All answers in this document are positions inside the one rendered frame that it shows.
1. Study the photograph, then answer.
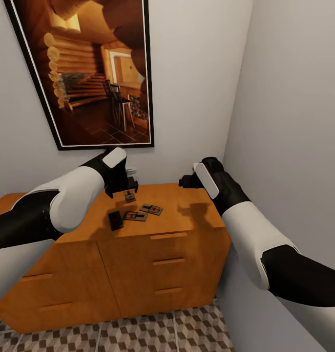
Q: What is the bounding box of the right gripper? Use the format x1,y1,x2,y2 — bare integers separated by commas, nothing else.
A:
179,174,203,189

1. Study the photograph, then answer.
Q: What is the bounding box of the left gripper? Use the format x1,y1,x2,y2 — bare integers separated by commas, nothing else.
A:
105,175,138,199

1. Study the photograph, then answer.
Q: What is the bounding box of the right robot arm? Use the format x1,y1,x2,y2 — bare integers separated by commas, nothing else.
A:
179,157,335,352

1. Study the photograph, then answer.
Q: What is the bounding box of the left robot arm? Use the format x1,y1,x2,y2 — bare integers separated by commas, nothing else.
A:
0,147,138,300

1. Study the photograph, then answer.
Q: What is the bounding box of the mousetrap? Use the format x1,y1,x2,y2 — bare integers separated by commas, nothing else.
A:
122,211,148,222
124,190,136,203
108,211,124,231
139,203,163,216

